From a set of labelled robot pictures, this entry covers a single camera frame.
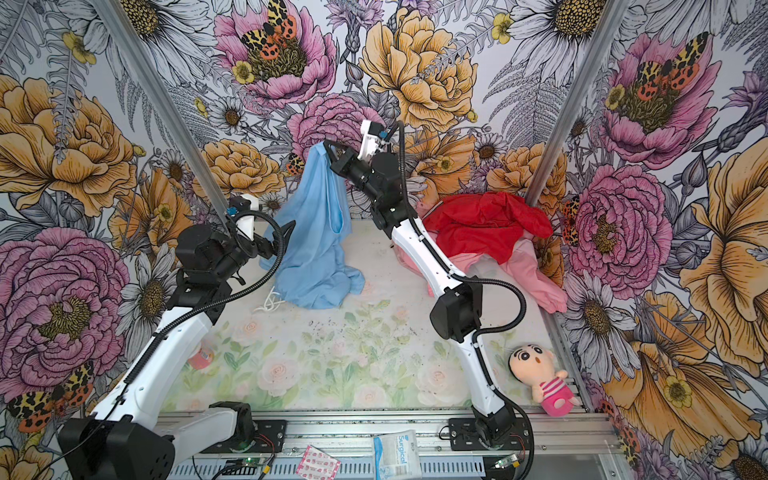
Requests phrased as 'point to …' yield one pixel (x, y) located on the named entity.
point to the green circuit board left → (252, 461)
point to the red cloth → (488, 223)
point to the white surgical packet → (396, 456)
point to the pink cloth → (524, 262)
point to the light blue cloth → (315, 272)
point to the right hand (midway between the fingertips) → (321, 148)
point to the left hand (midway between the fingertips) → (278, 222)
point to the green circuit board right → (511, 460)
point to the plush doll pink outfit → (535, 365)
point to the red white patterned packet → (317, 465)
